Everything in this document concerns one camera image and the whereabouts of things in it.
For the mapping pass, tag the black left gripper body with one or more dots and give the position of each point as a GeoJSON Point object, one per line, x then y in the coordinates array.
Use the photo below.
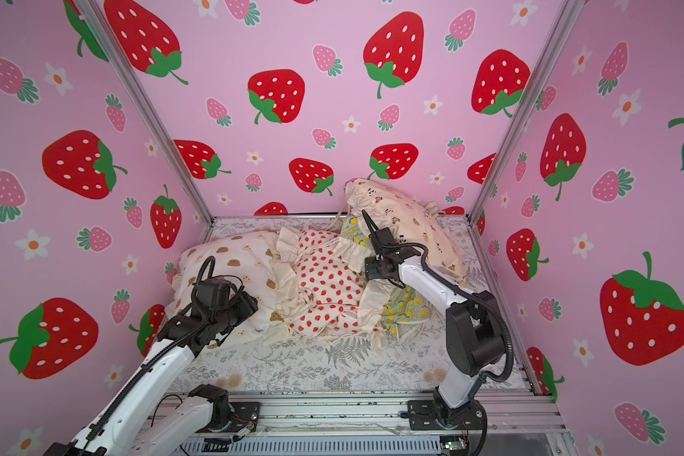
{"type": "Point", "coordinates": [237, 312]}

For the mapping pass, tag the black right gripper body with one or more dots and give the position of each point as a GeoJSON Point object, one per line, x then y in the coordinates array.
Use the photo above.
{"type": "Point", "coordinates": [384, 247]}

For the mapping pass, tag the cream bear print pillow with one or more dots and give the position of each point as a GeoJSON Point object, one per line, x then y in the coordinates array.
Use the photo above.
{"type": "Point", "coordinates": [246, 259]}

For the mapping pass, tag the red strawberry print pillow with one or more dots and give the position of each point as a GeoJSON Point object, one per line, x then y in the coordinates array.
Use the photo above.
{"type": "Point", "coordinates": [322, 290]}

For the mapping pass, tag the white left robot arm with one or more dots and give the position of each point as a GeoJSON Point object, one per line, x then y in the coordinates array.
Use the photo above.
{"type": "Point", "coordinates": [118, 429]}

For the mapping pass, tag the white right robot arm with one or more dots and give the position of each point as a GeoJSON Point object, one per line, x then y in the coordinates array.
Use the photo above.
{"type": "Point", "coordinates": [478, 340]}

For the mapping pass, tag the yellow lemon print pillow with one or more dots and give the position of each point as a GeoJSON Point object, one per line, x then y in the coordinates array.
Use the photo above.
{"type": "Point", "coordinates": [404, 308]}

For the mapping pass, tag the beige animal print pillow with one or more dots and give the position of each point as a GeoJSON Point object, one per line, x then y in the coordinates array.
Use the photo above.
{"type": "Point", "coordinates": [408, 221]}

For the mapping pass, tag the floral pattern table mat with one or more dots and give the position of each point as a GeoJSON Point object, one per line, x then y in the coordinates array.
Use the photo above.
{"type": "Point", "coordinates": [246, 363]}

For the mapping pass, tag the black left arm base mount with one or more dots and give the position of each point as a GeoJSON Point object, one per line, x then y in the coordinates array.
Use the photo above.
{"type": "Point", "coordinates": [226, 416]}

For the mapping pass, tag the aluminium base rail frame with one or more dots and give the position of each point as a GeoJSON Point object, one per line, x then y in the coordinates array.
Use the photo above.
{"type": "Point", "coordinates": [519, 423]}

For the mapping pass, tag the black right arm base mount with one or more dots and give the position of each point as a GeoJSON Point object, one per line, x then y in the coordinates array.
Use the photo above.
{"type": "Point", "coordinates": [436, 415]}

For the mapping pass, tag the aluminium frame corner post left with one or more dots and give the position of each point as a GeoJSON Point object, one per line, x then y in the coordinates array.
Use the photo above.
{"type": "Point", "coordinates": [96, 20]}

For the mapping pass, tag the aluminium frame corner post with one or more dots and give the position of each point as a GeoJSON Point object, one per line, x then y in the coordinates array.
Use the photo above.
{"type": "Point", "coordinates": [96, 20]}
{"type": "Point", "coordinates": [558, 36]}

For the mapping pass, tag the aluminium frame corner post right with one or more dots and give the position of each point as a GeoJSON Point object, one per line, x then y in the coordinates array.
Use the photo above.
{"type": "Point", "coordinates": [558, 36]}

